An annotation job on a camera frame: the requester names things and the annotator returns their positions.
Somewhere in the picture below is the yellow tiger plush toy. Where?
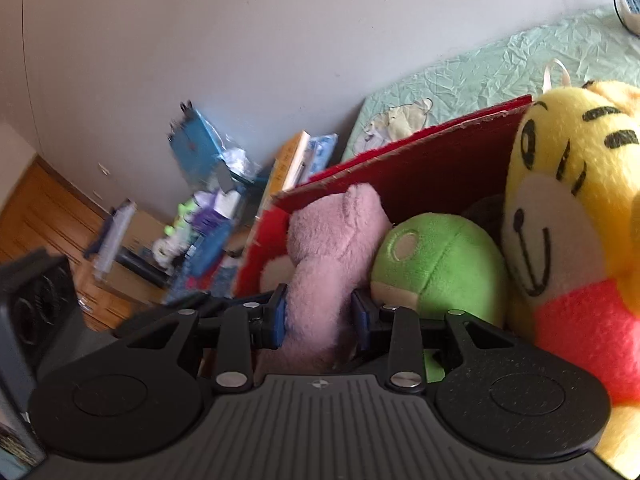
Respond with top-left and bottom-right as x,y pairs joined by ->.
500,59 -> 640,478

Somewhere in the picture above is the blue book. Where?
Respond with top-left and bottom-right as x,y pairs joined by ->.
297,132 -> 340,183

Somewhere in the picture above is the brown cardboard box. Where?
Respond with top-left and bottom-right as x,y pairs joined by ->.
82,199 -> 173,291

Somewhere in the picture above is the clear plastic bag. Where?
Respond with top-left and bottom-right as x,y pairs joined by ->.
215,146 -> 263,186

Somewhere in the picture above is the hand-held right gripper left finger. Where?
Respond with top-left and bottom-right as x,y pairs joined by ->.
117,284 -> 289,394

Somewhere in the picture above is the blue package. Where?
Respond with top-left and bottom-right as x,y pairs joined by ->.
167,101 -> 226,186

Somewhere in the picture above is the green plush toy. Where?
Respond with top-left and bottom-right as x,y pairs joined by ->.
370,195 -> 511,381

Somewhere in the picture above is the pink plush toy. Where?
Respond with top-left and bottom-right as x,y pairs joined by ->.
257,183 -> 393,376

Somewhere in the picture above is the white power strip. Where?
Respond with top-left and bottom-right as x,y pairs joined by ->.
616,0 -> 640,26

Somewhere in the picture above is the purple white package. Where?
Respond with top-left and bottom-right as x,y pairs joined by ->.
192,187 -> 243,241

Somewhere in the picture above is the yellow book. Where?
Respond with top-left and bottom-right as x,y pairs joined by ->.
257,131 -> 312,216

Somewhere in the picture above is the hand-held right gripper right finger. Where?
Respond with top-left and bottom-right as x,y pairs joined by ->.
351,290 -> 523,394

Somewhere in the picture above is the red cardboard box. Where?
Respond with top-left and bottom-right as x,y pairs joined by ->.
232,94 -> 535,301

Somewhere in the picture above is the cartoon printed bed sheet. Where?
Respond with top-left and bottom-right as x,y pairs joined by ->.
342,2 -> 640,161

